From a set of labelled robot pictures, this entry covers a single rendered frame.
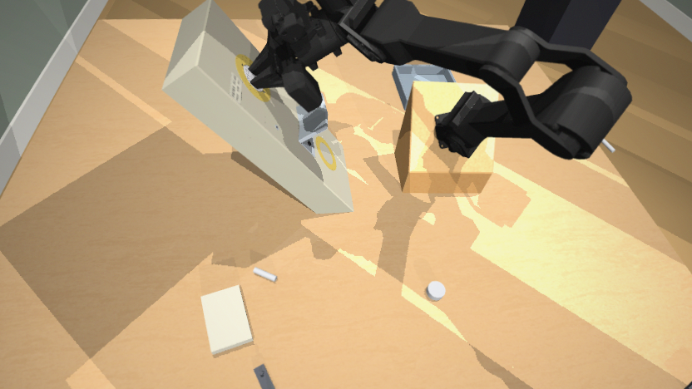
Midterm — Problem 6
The beige rectangular panel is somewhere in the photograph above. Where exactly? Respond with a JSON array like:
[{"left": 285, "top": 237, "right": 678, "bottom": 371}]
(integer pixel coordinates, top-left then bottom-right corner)
[{"left": 162, "top": 0, "right": 354, "bottom": 214}]

